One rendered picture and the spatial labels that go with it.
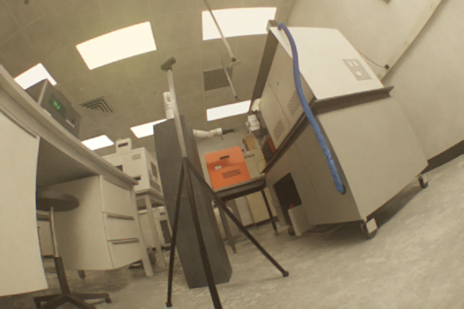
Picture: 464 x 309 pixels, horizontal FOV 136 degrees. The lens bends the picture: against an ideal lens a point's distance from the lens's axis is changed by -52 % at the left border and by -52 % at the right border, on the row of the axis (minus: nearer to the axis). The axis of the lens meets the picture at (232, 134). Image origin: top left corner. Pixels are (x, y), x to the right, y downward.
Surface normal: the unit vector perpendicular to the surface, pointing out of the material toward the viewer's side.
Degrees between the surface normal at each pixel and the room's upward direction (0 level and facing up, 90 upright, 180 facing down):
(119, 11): 180
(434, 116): 90
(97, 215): 90
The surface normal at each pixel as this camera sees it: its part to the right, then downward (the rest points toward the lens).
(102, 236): 0.07, -0.43
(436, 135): -0.95, 0.23
